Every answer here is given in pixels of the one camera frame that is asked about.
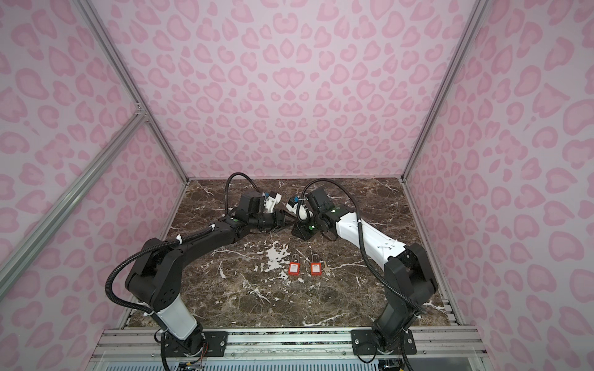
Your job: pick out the red padlock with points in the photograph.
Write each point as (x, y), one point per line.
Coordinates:
(294, 265)
(316, 267)

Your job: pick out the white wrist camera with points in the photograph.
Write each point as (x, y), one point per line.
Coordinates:
(298, 208)
(271, 200)

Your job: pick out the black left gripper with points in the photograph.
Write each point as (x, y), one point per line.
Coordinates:
(279, 218)

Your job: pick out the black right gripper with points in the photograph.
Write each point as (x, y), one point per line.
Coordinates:
(304, 234)

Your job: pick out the aluminium frame post right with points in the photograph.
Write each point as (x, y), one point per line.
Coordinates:
(480, 10)

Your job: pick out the aluminium diagonal frame bar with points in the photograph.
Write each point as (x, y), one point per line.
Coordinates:
(30, 247)

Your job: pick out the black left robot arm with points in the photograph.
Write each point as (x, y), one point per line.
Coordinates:
(156, 275)

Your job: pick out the aluminium frame post left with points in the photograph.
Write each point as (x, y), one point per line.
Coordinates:
(100, 33)

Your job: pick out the aluminium frame post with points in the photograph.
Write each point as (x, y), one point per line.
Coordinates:
(100, 33)
(480, 10)

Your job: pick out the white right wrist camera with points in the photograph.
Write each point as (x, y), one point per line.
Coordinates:
(298, 208)

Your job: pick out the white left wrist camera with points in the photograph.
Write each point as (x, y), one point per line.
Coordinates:
(271, 200)

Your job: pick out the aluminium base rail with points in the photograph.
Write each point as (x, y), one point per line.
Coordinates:
(311, 348)

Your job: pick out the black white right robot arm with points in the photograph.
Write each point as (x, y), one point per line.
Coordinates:
(403, 270)

